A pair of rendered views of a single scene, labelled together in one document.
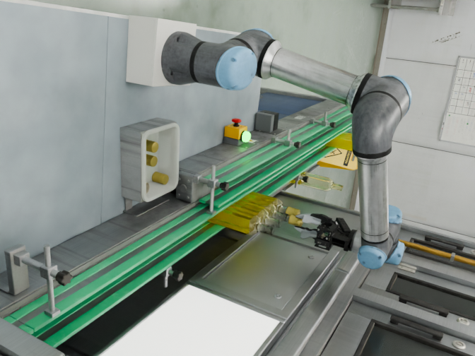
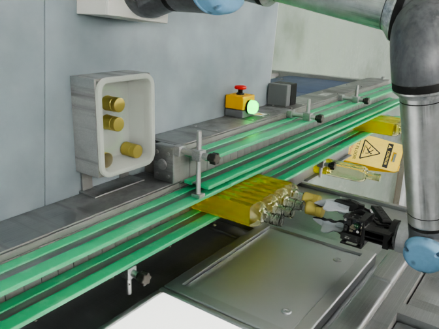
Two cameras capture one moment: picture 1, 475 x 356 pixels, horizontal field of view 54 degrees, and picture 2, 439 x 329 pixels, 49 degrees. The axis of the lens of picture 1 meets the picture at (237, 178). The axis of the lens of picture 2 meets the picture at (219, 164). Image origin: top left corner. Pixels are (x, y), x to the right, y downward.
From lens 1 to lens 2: 0.40 m
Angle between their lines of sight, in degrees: 7
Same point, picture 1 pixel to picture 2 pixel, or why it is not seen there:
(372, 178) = (424, 127)
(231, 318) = not seen: outside the picture
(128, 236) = (74, 222)
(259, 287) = (261, 297)
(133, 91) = (88, 29)
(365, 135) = (411, 56)
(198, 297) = (173, 310)
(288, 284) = (303, 295)
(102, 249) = (32, 237)
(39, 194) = not seen: outside the picture
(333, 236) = (367, 228)
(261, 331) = not seen: outside the picture
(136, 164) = (90, 125)
